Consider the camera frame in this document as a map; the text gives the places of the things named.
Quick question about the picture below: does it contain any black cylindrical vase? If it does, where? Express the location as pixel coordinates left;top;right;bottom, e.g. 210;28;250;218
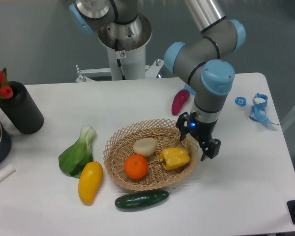
0;81;44;134

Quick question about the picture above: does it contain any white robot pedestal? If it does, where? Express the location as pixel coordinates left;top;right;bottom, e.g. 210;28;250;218
69;0;153;81

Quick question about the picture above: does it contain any white mounting bracket frame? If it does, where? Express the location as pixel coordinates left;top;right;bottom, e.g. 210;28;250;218
75;59;164;83

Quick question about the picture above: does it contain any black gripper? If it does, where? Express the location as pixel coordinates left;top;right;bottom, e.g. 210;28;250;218
176;112;221;161

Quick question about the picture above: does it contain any orange fruit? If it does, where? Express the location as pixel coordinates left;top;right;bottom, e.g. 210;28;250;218
124;154;148;179

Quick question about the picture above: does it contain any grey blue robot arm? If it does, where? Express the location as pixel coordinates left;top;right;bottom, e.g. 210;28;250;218
164;0;246;160

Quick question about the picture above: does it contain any blue ribbon strip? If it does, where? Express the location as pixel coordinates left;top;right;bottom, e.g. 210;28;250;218
183;84;196;95

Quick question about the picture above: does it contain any green bok choy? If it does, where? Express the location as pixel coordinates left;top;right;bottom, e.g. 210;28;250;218
59;125;97;178

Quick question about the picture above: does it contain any small blue tag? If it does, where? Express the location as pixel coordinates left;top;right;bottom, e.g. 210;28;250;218
235;97;247;107

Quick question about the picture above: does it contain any green cucumber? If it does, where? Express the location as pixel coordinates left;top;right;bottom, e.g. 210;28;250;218
115;188;175;212

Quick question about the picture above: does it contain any purple eggplant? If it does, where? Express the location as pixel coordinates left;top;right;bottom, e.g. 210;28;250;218
171;89;190;116

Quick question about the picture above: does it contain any blue lanyard strap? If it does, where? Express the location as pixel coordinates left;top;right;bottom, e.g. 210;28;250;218
249;92;280;128

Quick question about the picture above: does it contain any yellow bell pepper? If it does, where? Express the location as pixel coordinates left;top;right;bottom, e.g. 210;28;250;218
159;147;190;171

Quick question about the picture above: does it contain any yellow mango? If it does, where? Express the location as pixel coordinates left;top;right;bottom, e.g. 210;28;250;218
78;161;103;206

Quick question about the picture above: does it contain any white paper strip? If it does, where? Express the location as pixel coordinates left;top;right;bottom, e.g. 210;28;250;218
0;164;16;183

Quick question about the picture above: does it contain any woven wicker basket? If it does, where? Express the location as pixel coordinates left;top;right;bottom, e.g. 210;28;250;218
103;118;199;191

